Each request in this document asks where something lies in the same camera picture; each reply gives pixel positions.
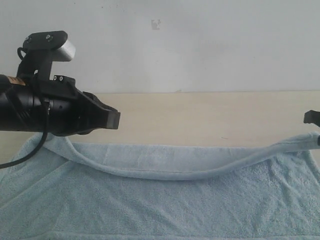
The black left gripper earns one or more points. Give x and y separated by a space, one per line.
66 110

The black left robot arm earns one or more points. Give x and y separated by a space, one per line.
15 102

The light blue fluffy towel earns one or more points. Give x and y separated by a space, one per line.
86 191

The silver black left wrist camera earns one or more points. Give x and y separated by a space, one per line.
40 49

